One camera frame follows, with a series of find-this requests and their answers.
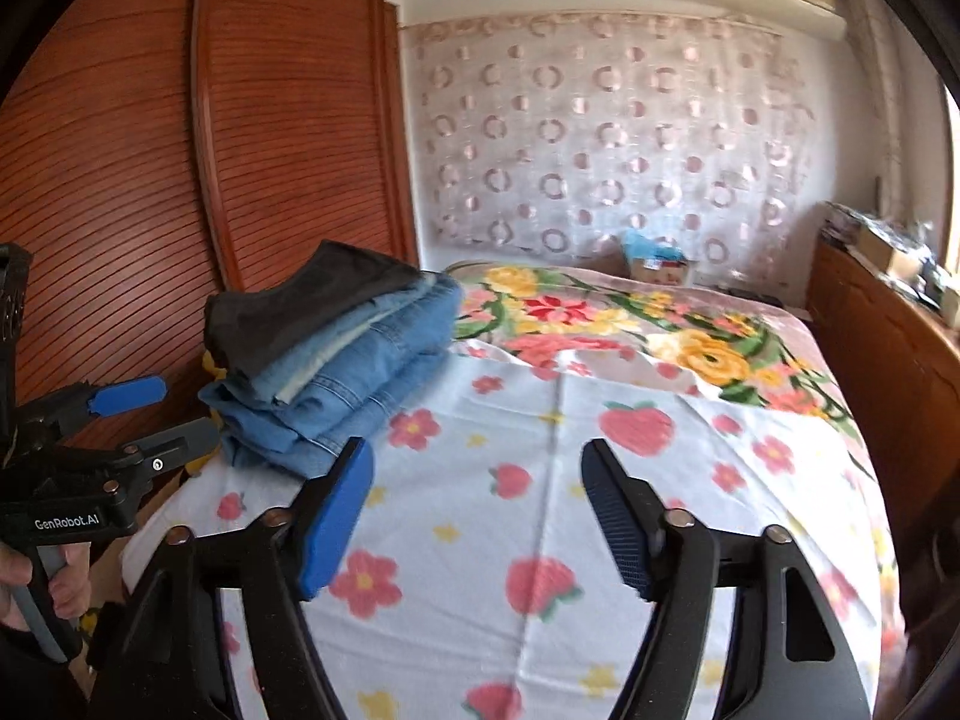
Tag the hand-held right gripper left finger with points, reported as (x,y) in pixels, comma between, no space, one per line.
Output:
(337,517)

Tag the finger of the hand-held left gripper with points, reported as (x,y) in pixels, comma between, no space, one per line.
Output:
(127,394)
(180,441)

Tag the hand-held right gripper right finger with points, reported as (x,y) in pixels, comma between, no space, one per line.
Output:
(615,517)

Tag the black pants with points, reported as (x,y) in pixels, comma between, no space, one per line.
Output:
(300,300)

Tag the person's left forearm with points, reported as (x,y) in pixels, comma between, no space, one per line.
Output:
(30,682)

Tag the person's left hand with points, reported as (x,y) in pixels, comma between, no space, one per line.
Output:
(71,589)

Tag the white floral bed sheet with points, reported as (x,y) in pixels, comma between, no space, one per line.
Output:
(540,420)

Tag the floral blanket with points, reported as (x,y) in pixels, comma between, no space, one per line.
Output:
(697,352)

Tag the light blue jeans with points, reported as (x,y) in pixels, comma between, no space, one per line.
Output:
(390,300)

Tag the cardboard box with blue bag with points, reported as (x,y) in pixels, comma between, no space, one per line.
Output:
(660,266)

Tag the wooden wardrobe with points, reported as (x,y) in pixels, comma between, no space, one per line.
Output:
(285,127)

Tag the wooden cabinet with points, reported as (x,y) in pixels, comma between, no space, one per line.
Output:
(885,345)

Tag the circle-patterned curtain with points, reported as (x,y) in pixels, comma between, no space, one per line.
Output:
(600,165)

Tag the stack of magazines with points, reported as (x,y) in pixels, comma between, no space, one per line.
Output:
(844,221)

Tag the beige cardboard box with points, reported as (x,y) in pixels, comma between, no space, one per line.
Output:
(889,255)

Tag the window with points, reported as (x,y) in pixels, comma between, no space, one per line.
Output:
(954,165)

